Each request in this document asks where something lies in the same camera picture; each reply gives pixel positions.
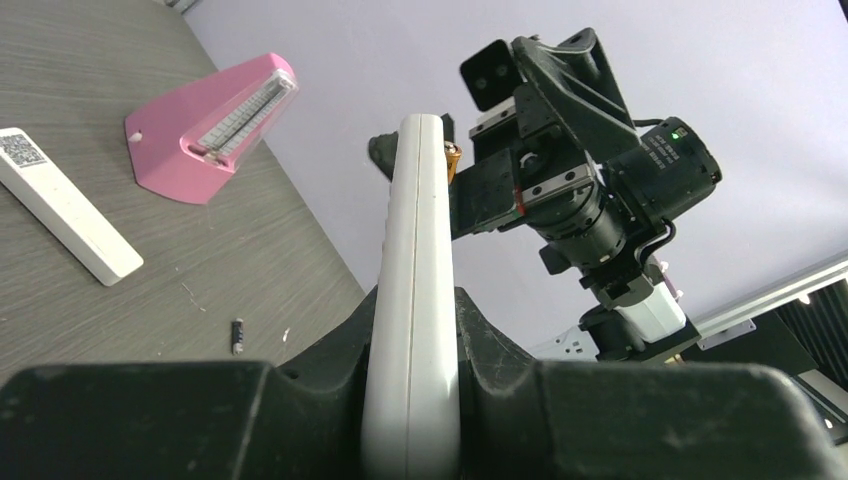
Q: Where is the orange battery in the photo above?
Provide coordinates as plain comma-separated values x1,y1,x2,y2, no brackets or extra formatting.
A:
444,141,463,184

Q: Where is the long white remote control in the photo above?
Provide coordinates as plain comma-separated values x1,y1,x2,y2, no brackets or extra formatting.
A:
1,127,144,287

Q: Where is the small white remote control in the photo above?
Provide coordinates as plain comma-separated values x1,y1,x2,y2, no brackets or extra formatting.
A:
360,114,461,479

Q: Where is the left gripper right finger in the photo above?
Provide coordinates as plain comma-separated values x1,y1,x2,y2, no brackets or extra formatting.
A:
455,288,847,479

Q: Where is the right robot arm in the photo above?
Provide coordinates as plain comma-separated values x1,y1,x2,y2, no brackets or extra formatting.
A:
449,28,723,363

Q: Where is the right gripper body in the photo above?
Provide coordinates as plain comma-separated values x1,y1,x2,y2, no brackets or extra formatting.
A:
450,117,723,272

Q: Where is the black battery upper left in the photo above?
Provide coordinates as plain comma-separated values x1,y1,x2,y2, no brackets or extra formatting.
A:
230,318,244,356

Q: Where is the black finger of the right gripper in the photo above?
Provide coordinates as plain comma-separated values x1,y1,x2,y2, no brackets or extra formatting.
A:
459,28,640,161

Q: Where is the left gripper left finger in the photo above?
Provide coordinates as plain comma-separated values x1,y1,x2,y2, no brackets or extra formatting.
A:
1,294,376,479

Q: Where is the pink metronome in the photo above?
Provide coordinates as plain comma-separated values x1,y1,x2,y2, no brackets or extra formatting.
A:
124,53,299,205

